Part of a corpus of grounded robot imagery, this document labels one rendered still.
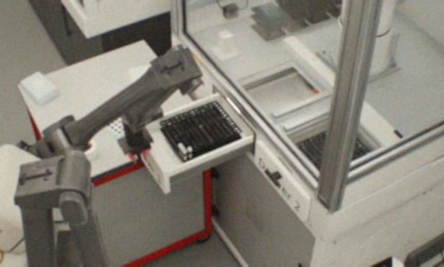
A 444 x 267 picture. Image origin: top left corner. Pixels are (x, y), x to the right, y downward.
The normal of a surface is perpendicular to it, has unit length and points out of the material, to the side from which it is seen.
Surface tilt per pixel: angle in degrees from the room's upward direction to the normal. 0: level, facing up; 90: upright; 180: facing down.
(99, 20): 90
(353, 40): 90
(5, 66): 0
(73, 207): 90
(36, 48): 0
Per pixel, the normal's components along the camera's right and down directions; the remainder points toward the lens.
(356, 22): -0.86, 0.36
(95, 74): 0.01, -0.70
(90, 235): 0.12, 0.71
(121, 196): 0.51, 0.62
